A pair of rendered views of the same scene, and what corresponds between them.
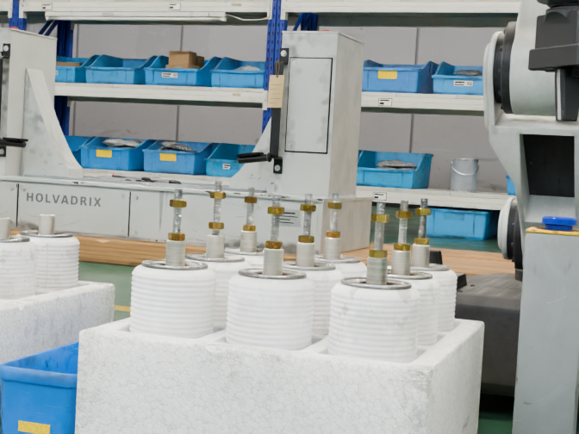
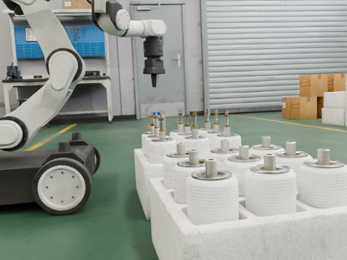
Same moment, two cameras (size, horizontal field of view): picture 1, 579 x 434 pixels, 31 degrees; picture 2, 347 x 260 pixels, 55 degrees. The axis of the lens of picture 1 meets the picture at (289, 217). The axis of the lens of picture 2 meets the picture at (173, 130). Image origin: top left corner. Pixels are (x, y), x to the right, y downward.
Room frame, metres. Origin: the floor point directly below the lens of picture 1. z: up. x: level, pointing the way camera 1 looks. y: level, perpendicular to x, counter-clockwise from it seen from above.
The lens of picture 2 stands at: (1.95, 1.08, 0.40)
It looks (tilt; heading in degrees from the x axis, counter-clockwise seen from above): 6 degrees down; 241
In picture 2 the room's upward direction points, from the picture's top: 3 degrees counter-clockwise
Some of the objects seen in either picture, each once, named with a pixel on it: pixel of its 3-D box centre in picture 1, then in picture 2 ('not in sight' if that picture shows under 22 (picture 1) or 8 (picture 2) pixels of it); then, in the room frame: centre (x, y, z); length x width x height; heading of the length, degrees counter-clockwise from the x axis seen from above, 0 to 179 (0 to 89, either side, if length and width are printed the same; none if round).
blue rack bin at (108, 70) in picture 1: (127, 71); not in sight; (6.88, 1.10, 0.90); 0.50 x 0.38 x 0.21; 160
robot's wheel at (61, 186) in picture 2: not in sight; (63, 186); (1.73, -0.14, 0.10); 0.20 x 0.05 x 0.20; 159
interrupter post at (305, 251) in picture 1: (305, 256); (187, 130); (1.28, -0.02, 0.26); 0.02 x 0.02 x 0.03
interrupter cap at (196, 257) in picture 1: (214, 258); (195, 137); (1.32, 0.09, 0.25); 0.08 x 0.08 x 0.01
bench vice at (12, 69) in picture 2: not in sight; (13, 71); (1.50, -4.63, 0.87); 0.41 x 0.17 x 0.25; 69
